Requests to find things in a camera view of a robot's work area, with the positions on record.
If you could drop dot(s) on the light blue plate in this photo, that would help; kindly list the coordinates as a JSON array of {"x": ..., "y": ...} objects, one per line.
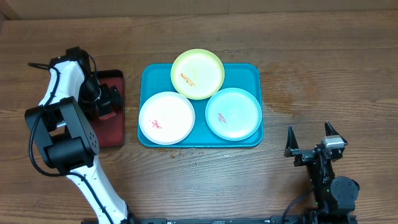
[{"x": 233, "y": 114}]

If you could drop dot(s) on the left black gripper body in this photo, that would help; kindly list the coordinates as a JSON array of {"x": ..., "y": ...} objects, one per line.
[{"x": 91, "y": 94}]

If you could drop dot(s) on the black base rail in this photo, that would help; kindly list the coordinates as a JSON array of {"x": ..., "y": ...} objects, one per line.
[{"x": 275, "y": 219}]

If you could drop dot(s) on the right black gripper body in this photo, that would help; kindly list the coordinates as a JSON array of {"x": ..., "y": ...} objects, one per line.
[{"x": 323, "y": 168}]

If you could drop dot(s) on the yellow-green plate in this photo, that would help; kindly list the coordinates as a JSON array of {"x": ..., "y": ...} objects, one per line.
[{"x": 197, "y": 74}]

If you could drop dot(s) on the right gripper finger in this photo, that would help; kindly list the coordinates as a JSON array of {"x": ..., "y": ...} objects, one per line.
[
  {"x": 291, "y": 146},
  {"x": 330, "y": 131}
]

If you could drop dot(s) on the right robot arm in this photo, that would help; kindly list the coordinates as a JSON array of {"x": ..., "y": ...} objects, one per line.
[{"x": 334, "y": 196}]

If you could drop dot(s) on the white pink plate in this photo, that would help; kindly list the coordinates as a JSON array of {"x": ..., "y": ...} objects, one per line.
[{"x": 166, "y": 118}]

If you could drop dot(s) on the red green sponge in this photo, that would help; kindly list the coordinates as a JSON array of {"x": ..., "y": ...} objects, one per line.
[{"x": 107, "y": 116}]

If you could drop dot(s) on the dark red small tray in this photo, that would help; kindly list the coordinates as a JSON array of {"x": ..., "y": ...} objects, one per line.
[{"x": 110, "y": 132}]

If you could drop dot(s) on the teal plastic tray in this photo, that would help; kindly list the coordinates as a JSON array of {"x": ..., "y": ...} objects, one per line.
[{"x": 156, "y": 78}]

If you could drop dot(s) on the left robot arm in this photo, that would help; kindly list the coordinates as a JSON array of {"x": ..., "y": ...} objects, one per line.
[{"x": 81, "y": 112}]

